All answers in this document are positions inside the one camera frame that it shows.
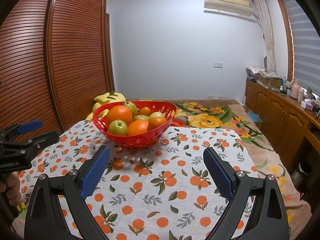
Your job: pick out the floral cloth pile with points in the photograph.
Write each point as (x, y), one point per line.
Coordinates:
(260, 72)

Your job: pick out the wooden window frame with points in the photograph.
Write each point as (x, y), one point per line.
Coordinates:
(287, 35)

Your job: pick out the blue plastic bag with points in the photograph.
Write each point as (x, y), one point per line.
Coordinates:
(253, 116)

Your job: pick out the wooden louvered wardrobe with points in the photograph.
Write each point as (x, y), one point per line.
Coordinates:
(50, 67)

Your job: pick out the dark cylindrical bin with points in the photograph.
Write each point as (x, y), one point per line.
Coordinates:
(302, 171)

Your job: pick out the small round desk fan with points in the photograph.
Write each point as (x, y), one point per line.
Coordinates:
(265, 62)

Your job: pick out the wooden sideboard cabinet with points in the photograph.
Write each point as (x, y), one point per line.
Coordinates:
(275, 110)

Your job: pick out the orange print tablecloth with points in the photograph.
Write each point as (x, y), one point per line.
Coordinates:
(155, 192)

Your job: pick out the small mandarin orange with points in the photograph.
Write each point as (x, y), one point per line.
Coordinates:
(157, 123)
(145, 111)

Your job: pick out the large orange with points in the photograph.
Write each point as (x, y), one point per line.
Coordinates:
(138, 128)
(118, 116)

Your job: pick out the white wall outlet strip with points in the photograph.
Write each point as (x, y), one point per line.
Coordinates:
(217, 96)

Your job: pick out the yellow plush toy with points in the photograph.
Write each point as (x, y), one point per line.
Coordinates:
(110, 97)

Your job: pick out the pink tissue box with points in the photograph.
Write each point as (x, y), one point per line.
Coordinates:
(308, 104)

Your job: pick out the person's left hand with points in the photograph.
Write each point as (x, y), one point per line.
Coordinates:
(12, 187)

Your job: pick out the white wall switch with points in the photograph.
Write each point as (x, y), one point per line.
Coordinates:
(218, 64)

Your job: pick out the cardboard box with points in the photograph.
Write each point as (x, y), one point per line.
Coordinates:
(270, 82)

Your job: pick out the wall air conditioner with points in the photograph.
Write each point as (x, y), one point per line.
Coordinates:
(227, 2)

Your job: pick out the pink thermos jug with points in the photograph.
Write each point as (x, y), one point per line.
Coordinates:
(295, 89)

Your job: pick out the red perforated plastic basket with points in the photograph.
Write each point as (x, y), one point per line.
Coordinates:
(140, 142)

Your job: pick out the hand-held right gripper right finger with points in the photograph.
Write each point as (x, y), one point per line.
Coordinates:
(220, 173)

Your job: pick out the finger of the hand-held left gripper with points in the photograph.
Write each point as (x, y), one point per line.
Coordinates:
(45, 138)
(30, 126)

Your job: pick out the pale patterned curtain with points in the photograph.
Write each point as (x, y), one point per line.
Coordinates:
(268, 35)

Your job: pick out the striped window blind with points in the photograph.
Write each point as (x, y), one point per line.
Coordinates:
(305, 42)

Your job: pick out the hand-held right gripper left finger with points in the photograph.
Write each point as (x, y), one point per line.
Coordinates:
(96, 173)

